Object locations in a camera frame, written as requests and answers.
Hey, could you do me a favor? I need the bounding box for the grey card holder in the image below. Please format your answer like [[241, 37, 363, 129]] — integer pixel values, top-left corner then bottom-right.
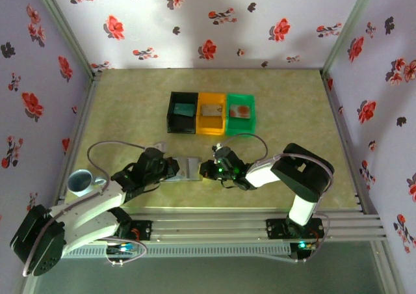
[[162, 156, 204, 183]]

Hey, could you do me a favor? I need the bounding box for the teal card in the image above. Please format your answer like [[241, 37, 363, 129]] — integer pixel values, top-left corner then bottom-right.
[[174, 103, 195, 117]]

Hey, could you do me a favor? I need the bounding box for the beige card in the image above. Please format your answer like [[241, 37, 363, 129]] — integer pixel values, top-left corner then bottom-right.
[[201, 104, 224, 116]]

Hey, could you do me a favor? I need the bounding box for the yellow plastic bin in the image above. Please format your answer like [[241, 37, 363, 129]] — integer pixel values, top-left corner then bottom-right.
[[196, 92, 228, 136]]

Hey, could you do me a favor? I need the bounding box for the black plastic bin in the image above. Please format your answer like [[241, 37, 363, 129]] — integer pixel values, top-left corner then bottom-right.
[[166, 91, 200, 135]]

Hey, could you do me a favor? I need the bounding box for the green plastic bin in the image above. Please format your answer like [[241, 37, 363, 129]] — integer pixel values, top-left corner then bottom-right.
[[225, 93, 257, 138]]

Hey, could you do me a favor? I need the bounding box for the blue mug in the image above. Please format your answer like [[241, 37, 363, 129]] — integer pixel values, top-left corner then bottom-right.
[[66, 169, 107, 197]]

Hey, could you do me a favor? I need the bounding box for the left base circuit board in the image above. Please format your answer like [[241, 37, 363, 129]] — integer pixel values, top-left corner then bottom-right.
[[107, 243, 137, 255]]

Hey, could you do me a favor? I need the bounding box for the aluminium table rail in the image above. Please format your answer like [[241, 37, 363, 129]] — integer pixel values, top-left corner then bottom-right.
[[58, 209, 387, 243]]

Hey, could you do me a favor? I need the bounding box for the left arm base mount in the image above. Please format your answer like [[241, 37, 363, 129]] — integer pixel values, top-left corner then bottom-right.
[[110, 220, 153, 242]]

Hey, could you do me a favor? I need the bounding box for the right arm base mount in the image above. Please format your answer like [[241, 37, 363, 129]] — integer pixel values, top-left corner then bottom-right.
[[265, 218, 325, 241]]

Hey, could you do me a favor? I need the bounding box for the left base cable loop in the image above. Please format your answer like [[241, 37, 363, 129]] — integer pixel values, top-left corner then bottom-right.
[[97, 235, 148, 267]]

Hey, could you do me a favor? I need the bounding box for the grey slotted cable duct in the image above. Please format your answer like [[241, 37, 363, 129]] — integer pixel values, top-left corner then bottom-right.
[[63, 243, 292, 259]]

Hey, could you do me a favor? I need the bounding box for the aluminium side rail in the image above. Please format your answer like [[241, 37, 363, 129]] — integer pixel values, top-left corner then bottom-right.
[[57, 74, 102, 212], [320, 72, 376, 214]]

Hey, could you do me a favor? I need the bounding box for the aluminium frame post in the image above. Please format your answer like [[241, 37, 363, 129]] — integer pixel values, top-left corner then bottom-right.
[[320, 0, 381, 79], [31, 0, 98, 80]]

